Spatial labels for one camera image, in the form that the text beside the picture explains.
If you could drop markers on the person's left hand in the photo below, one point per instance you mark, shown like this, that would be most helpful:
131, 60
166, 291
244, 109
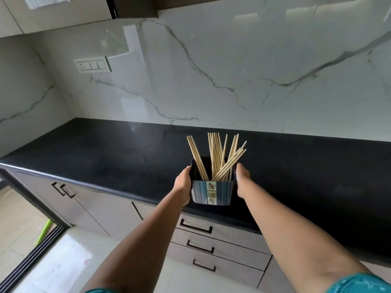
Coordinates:
182, 187

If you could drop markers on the person's right hand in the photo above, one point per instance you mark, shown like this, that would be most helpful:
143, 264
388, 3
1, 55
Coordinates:
242, 183

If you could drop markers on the dark blue ribbed holder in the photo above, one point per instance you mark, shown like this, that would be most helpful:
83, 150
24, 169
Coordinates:
198, 192

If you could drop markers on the bunch of wooden chopsticks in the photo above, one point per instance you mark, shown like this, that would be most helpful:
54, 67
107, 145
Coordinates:
215, 155

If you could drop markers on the person's right forearm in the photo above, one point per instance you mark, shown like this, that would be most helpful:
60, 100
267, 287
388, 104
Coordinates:
290, 234

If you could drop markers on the person's left forearm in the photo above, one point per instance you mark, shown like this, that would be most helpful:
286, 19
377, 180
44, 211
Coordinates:
146, 241

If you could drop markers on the teal patterned garment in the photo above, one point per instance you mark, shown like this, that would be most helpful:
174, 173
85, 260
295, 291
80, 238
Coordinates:
360, 285

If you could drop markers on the black sliding door track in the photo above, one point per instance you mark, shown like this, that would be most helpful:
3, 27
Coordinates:
30, 260

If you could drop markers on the white four-gang switch panel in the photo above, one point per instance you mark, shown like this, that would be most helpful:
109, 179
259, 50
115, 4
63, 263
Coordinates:
91, 64

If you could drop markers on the pale ribbed wall cabinet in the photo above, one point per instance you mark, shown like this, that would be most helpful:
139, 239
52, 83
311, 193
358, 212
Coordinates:
61, 18

